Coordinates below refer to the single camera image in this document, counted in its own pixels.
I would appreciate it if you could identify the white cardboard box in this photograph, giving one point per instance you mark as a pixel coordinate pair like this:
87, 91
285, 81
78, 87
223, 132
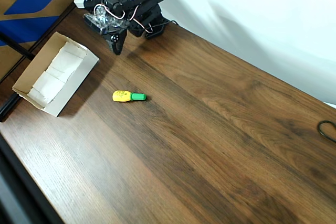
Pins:
78, 77

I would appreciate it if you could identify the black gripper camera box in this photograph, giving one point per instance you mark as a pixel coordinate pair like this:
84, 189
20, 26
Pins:
90, 22

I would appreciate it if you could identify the black metal bar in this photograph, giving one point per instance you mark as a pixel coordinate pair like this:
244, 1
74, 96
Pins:
15, 46

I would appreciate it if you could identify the black table frame bar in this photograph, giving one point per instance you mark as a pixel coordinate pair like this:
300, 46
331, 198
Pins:
8, 107

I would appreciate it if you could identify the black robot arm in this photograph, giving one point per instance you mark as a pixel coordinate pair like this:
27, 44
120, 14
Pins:
147, 6

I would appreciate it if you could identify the yellow green-capped marker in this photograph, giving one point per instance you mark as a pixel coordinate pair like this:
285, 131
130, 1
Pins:
123, 96

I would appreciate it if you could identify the black plastic-wrapped gripper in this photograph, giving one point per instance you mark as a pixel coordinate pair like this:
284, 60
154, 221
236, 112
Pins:
115, 39

